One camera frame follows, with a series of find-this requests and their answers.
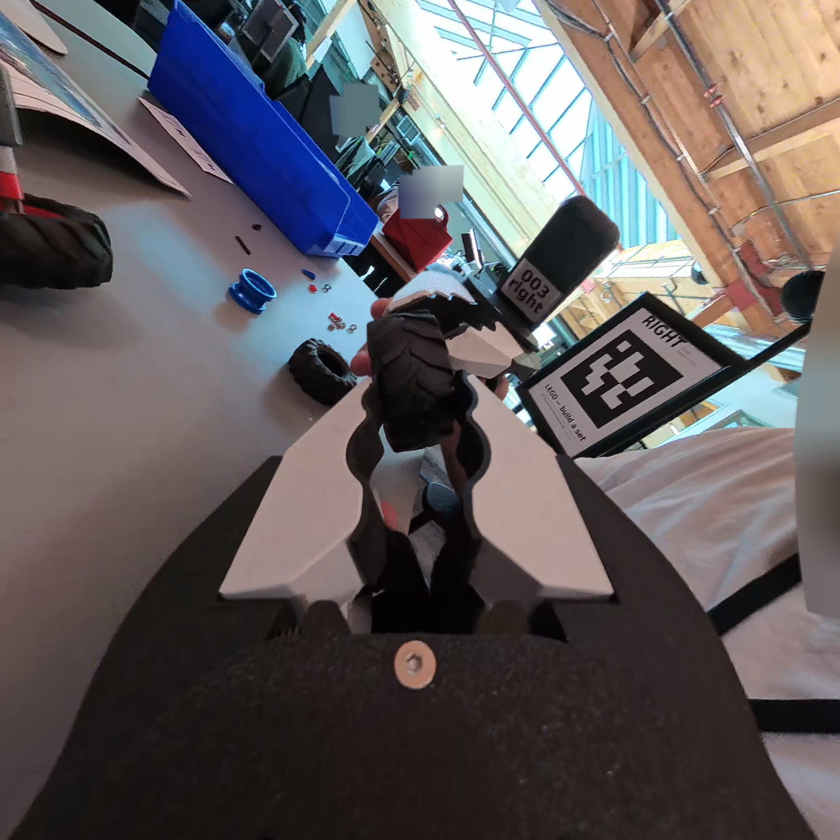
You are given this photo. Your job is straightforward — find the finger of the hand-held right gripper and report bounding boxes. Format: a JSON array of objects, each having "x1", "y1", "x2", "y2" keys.
[
  {"x1": 386, "y1": 272, "x2": 480, "y2": 315},
  {"x1": 446, "y1": 326, "x2": 529, "y2": 382}
]

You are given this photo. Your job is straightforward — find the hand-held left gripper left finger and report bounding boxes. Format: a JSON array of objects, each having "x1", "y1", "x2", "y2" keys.
[{"x1": 218, "y1": 377, "x2": 395, "y2": 608}]

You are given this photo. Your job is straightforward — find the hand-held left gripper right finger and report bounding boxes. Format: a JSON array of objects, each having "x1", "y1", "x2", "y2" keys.
[{"x1": 453, "y1": 373, "x2": 616, "y2": 608}]

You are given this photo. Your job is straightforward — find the black lego tire blue rim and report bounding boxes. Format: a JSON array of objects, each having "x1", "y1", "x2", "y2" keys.
[{"x1": 364, "y1": 311, "x2": 460, "y2": 454}]

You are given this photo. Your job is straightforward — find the scattered small lego pieces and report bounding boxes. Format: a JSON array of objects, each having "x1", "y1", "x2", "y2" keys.
[{"x1": 235, "y1": 223, "x2": 361, "y2": 334}]

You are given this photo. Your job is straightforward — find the blue lego wheel rim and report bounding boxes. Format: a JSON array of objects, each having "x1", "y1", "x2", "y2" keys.
[{"x1": 227, "y1": 268, "x2": 277, "y2": 315}]

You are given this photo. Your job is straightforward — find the blue black lego truck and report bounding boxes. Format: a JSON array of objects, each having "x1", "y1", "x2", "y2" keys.
[{"x1": 0, "y1": 66, "x2": 114, "y2": 290}]

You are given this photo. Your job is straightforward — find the person's right hand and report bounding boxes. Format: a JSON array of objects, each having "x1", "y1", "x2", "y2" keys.
[{"x1": 350, "y1": 297, "x2": 396, "y2": 380}]

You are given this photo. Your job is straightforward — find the red plastic bin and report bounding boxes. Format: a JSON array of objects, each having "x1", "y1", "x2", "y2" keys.
[{"x1": 382, "y1": 203, "x2": 455, "y2": 271}]

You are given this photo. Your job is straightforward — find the framed marker sign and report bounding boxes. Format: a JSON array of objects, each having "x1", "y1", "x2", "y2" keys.
[{"x1": 515, "y1": 292, "x2": 746, "y2": 460}]

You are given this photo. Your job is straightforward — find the black easel stand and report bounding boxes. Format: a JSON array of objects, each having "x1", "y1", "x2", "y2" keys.
[{"x1": 705, "y1": 323, "x2": 811, "y2": 385}]

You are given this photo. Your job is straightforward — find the blue plastic bin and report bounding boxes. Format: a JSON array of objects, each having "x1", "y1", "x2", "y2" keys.
[{"x1": 147, "y1": 0, "x2": 380, "y2": 258}]

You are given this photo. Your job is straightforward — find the dark round fixture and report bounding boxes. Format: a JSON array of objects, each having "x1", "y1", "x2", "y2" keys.
[{"x1": 781, "y1": 269, "x2": 826, "y2": 317}]

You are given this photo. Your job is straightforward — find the white paper slip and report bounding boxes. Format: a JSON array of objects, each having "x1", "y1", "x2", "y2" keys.
[{"x1": 138, "y1": 97, "x2": 234, "y2": 185}]

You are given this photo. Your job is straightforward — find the white instruction booklet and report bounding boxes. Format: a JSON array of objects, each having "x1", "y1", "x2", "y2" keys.
[{"x1": 0, "y1": 10, "x2": 193, "y2": 198}]

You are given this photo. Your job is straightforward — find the white paper sheet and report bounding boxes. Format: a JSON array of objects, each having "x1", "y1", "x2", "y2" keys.
[{"x1": 0, "y1": 0, "x2": 68, "y2": 55}]

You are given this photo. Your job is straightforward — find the black harness strap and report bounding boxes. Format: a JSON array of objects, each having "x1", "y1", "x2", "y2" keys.
[{"x1": 707, "y1": 556, "x2": 840, "y2": 735}]

